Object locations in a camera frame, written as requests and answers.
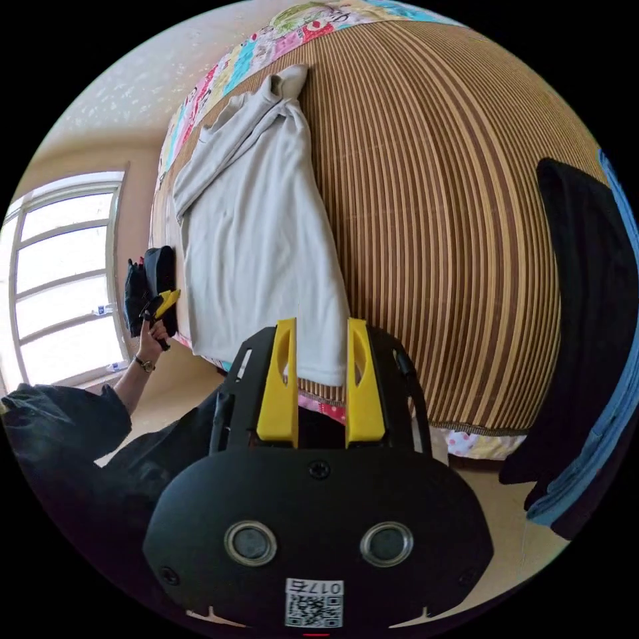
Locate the bed with striped woven mat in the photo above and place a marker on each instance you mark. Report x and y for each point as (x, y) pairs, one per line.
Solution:
(439, 224)

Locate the window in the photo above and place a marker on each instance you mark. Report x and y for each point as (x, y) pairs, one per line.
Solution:
(60, 279)

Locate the pile of clothes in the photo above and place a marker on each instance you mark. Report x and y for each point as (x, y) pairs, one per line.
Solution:
(584, 309)

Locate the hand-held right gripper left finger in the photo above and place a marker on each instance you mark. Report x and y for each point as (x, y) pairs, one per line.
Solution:
(279, 399)

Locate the white long sleeve shirt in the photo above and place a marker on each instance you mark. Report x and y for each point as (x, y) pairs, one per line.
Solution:
(259, 239)

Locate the person's left forearm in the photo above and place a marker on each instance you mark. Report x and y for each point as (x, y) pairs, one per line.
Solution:
(132, 382)

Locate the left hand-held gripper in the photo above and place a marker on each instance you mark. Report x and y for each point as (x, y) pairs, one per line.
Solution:
(136, 304)

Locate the person's left hand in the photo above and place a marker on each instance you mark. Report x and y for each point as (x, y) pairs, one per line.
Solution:
(152, 344)

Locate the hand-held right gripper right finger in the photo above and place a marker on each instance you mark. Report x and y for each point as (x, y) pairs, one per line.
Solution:
(363, 404)

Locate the person's body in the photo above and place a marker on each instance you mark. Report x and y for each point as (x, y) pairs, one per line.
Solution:
(80, 459)

